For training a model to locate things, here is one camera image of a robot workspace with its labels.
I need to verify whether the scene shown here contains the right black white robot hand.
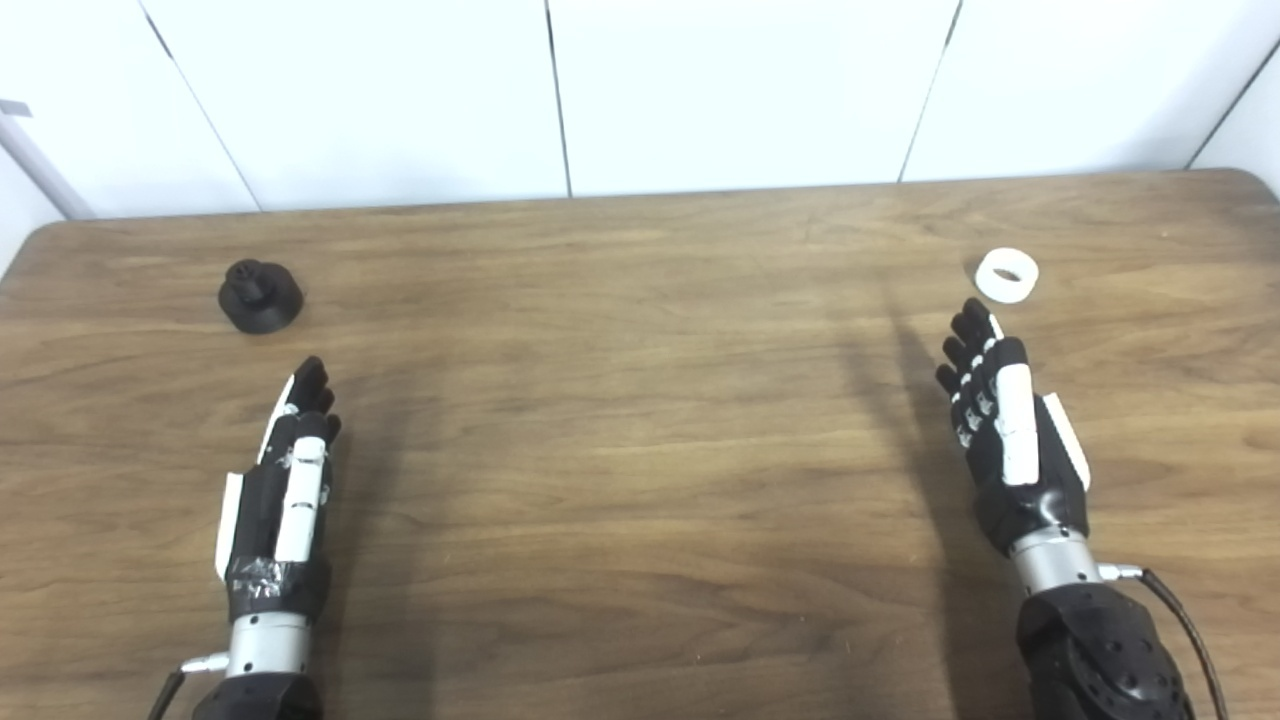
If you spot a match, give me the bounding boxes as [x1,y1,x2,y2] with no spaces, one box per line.
[935,298,1092,557]

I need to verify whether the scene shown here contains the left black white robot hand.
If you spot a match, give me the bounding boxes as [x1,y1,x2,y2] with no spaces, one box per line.
[215,357,342,624]

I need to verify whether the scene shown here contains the white plastic ring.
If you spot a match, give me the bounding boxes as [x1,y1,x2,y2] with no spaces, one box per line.
[975,247,1040,304]

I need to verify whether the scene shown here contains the round black plastic part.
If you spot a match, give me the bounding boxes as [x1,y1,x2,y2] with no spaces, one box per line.
[218,259,304,334]

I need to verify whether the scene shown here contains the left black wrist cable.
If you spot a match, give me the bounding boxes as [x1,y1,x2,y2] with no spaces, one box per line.
[148,652,231,720]

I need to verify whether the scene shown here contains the grey wall corner profile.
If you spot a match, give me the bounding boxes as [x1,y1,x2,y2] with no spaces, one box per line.
[0,100,96,221]

